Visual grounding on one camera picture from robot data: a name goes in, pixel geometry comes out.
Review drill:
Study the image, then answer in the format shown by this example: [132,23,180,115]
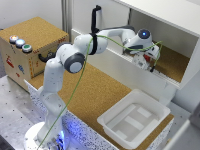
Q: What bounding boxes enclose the black door handle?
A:
[90,4,103,35]

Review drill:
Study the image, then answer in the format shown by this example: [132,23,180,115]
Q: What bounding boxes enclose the black drawer handle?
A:
[37,51,56,64]

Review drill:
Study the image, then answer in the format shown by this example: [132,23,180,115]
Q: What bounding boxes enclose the white plastic box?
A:
[96,88,172,150]

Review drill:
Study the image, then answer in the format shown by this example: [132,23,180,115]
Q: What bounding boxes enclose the wooden drawer box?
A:
[0,16,71,92]

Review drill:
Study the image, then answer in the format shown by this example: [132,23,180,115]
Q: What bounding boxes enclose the blue button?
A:
[15,38,27,49]

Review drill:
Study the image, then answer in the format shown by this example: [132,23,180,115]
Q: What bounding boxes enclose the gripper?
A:
[129,42,161,70]

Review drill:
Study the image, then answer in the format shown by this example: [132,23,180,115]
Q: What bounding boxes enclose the red button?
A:
[9,34,20,45]

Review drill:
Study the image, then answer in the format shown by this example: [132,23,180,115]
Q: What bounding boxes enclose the green button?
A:
[21,43,33,54]

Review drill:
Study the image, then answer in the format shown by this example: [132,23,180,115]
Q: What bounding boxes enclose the white sliding door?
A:
[71,0,133,44]

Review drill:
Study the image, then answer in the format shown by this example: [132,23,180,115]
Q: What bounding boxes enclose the white cabinet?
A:
[69,0,200,108]

